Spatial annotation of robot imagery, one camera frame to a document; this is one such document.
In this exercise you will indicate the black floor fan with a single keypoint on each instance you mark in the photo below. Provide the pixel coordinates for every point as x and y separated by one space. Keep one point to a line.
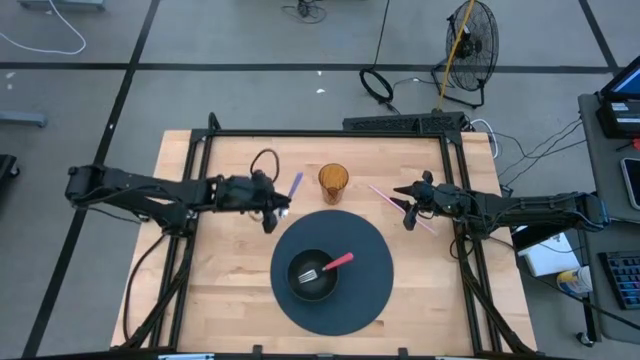
475 45

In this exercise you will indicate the black equipment case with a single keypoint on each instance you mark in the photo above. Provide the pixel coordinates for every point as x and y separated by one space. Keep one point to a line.
617 117

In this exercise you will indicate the grey side table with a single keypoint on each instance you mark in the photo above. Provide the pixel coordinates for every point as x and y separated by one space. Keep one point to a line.
595 150

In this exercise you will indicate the round dark woven placemat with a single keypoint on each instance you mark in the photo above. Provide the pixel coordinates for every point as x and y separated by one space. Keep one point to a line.
360 300

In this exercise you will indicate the pink drinking straw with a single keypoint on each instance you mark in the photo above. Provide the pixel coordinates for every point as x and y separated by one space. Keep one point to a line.
395 205

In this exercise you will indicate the smartphone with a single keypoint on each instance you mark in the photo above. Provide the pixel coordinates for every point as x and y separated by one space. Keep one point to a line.
632 182

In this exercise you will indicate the amber faceted plastic tumbler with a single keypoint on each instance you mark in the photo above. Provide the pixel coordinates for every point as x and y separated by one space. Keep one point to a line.
333 182

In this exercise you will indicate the wipes canister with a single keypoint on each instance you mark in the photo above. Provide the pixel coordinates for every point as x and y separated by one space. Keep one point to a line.
574 281

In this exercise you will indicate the white box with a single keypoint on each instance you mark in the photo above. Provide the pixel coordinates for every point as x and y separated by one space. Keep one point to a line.
547 257

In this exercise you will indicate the black table frame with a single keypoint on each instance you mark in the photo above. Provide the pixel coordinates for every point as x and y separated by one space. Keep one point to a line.
200 150

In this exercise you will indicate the black keyboard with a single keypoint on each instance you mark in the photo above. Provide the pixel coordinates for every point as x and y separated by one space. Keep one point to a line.
622 280

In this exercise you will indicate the black ceramic bowl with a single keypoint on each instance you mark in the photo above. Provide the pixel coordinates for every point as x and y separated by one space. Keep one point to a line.
305 292

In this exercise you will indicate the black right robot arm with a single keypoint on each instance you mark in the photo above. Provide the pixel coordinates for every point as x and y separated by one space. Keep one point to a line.
540 210

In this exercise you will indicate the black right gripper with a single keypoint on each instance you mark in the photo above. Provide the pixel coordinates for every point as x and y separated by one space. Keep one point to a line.
445 197

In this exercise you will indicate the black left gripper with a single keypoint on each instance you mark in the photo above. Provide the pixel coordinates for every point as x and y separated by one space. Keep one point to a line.
245 192

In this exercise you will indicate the open laptop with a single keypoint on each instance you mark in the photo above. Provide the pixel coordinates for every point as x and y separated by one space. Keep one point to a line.
625 82

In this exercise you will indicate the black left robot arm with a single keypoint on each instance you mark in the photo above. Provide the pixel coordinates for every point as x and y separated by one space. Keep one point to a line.
140 192

